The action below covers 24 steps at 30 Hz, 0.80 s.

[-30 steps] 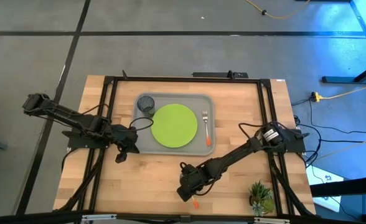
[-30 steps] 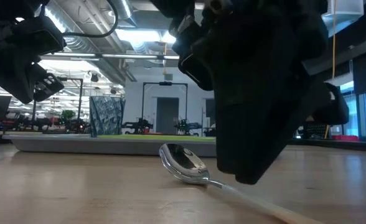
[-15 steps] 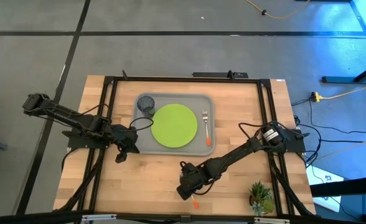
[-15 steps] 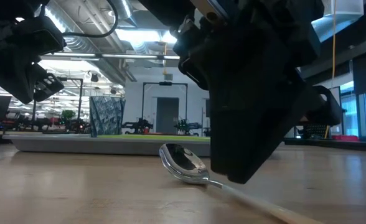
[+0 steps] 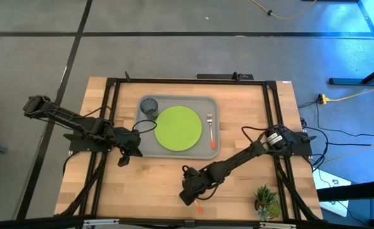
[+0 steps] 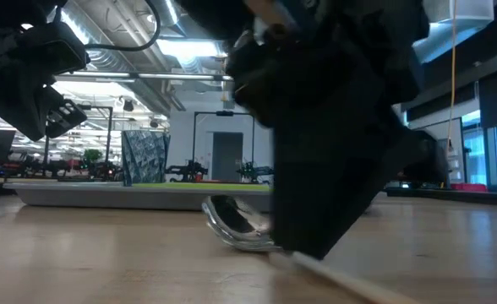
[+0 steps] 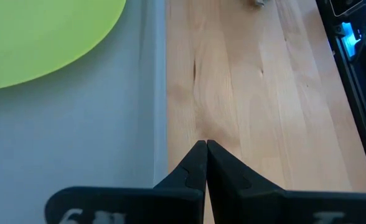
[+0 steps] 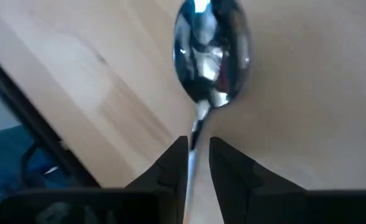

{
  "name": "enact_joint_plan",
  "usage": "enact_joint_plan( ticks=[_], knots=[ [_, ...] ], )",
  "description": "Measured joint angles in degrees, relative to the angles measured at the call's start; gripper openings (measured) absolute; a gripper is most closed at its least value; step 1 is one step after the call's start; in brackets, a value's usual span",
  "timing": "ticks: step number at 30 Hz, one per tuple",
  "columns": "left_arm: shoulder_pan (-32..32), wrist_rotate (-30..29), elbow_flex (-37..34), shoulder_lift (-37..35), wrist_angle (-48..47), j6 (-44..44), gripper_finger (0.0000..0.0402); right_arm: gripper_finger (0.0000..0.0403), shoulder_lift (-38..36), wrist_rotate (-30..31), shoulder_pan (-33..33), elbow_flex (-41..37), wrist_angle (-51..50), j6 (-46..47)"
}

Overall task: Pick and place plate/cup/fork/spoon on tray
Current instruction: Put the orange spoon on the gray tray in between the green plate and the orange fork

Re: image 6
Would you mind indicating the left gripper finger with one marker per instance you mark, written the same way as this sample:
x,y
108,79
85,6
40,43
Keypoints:
x,y
54,48

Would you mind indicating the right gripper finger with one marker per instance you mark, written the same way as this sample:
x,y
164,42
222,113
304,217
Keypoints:
x,y
316,202

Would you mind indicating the dark patterned glass cup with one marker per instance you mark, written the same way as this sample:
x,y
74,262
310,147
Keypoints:
x,y
145,158

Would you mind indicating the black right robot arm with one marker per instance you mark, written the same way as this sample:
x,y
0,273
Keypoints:
x,y
379,21

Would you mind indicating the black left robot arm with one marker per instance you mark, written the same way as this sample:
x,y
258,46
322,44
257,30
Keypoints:
x,y
3,10

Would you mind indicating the black background robot arm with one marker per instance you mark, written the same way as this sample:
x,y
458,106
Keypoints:
x,y
189,171
252,172

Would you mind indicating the grey plastic tray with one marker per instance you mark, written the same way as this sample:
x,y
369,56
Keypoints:
x,y
105,200

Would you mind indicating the grey door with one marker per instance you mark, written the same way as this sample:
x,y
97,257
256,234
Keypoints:
x,y
227,156

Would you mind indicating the green leafy plant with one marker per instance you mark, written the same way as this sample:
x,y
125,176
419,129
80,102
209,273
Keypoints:
x,y
92,156

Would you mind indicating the long ceiling light bar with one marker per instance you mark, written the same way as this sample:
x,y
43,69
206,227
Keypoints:
x,y
168,76

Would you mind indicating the red storage bins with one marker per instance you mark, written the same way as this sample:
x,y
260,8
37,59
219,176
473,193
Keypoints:
x,y
468,187

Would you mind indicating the grey wall speaker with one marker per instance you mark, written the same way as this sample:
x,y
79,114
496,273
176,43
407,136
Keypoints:
x,y
228,104

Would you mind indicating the black stand frame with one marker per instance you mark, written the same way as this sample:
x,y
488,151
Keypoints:
x,y
224,113
110,135

